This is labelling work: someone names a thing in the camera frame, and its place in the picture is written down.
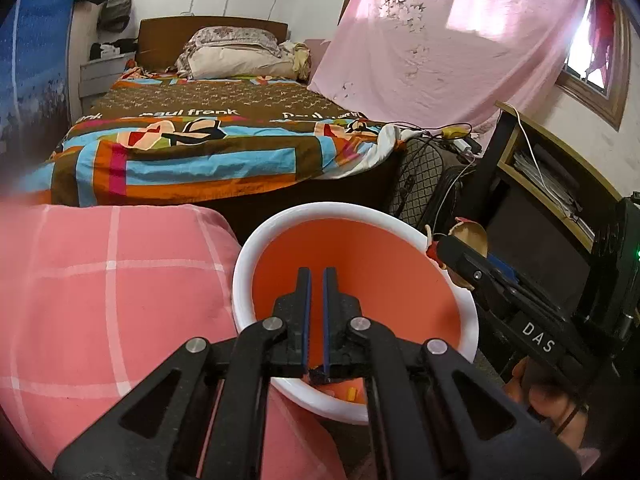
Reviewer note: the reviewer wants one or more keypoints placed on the floral pillow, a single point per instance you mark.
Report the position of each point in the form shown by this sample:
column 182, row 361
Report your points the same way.
column 230, row 39

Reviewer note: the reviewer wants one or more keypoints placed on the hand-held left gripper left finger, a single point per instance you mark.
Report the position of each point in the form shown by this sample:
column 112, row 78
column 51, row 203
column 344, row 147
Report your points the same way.
column 306, row 320

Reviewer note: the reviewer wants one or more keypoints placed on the bed with colourful patchwork cover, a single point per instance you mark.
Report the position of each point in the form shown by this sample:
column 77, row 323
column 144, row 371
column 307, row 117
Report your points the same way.
column 225, row 160

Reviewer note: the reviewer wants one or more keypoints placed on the black clothes pile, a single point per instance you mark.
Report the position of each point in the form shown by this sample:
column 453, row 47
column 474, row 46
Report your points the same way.
column 115, row 47

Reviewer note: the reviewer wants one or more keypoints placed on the black and wood desk shelf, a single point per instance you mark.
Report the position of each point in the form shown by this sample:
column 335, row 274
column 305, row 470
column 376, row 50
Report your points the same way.
column 540, row 240

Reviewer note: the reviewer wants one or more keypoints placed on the window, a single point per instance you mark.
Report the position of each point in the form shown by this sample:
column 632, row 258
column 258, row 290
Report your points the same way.
column 595, row 85

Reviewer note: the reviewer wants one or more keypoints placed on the small yellow wrapper scrap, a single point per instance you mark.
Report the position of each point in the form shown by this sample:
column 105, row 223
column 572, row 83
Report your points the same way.
column 353, row 395

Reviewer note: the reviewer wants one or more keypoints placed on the grey nightstand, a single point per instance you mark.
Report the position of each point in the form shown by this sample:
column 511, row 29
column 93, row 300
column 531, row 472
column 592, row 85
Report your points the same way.
column 102, row 77

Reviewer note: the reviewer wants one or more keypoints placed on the orange bucket with white rim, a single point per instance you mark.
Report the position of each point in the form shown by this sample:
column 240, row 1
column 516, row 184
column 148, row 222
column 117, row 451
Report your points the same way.
column 380, row 270

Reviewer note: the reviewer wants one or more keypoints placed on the blue dotted wardrobe cover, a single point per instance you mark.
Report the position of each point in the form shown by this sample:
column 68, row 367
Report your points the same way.
column 35, row 60

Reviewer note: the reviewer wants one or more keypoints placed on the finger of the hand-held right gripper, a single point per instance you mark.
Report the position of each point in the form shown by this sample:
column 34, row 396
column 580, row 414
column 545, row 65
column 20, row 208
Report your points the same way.
column 462, row 260
column 501, row 266

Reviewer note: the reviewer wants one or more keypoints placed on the grey hanging bag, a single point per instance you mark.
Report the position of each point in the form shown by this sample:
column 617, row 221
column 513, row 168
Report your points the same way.
column 116, row 7

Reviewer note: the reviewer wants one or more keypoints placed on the pink checked blanket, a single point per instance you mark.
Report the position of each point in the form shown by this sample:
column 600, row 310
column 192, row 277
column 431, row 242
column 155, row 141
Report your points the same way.
column 125, row 310

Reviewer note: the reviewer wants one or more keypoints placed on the stack of papers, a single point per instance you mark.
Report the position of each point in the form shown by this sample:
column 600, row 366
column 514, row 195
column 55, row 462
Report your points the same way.
column 545, row 180

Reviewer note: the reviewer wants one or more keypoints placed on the small dark blue scrap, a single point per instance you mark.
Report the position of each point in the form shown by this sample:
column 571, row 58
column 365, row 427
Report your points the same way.
column 318, row 376

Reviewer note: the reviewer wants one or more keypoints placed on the person's right hand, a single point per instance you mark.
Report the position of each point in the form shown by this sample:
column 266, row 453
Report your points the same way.
column 545, row 405

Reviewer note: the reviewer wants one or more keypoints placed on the yellow cloth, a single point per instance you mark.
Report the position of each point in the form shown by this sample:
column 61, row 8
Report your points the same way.
column 301, row 60

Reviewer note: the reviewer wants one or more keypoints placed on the cream pillow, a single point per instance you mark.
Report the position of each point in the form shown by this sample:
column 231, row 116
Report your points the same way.
column 240, row 65

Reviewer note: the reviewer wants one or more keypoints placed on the wooden bed headboard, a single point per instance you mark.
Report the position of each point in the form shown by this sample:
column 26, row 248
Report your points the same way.
column 160, row 40

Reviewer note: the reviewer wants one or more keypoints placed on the pink floral hanging sheet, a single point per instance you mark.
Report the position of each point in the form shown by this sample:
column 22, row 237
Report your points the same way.
column 450, row 50

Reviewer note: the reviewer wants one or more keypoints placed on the pink window curtain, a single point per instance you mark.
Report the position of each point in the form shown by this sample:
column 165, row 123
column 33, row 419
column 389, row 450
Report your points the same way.
column 604, row 30

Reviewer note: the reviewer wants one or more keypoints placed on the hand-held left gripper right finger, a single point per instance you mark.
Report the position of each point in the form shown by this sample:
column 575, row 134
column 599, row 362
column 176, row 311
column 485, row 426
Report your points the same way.
column 327, row 320

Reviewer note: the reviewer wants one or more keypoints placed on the yellow plug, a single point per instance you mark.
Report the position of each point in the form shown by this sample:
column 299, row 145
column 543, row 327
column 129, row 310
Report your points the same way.
column 452, row 132

